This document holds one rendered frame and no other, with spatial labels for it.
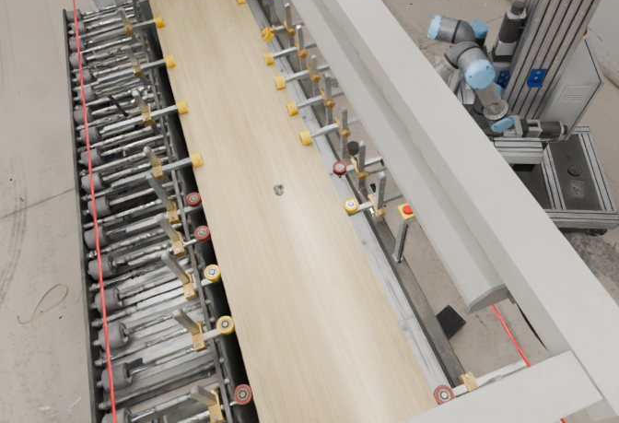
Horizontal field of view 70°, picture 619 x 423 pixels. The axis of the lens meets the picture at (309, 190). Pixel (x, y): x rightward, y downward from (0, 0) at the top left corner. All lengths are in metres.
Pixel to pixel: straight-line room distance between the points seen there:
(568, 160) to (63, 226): 3.90
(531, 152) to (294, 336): 1.59
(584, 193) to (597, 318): 3.06
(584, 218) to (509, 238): 2.92
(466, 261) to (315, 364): 1.51
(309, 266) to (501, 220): 1.71
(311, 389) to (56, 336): 2.10
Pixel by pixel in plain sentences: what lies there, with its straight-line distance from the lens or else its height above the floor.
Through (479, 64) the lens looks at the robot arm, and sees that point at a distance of 2.03.
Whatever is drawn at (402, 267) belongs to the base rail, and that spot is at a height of 0.70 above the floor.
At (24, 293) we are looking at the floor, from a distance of 3.91.
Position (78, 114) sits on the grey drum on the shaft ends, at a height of 0.85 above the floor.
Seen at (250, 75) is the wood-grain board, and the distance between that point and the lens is 3.09.
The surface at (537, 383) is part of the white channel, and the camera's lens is 0.51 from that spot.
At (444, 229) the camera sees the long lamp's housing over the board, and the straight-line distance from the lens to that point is 0.65.
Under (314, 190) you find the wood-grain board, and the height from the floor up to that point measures 0.90.
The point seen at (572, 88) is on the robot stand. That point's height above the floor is 1.19.
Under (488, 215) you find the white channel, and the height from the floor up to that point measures 2.46.
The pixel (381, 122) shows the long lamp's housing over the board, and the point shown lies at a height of 2.37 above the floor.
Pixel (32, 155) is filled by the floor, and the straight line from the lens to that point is 4.67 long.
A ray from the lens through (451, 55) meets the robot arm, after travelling 2.14.
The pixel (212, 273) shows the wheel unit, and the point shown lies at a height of 0.91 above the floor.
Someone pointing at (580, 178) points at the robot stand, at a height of 0.21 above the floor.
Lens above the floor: 2.94
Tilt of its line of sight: 57 degrees down
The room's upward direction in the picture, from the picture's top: 9 degrees counter-clockwise
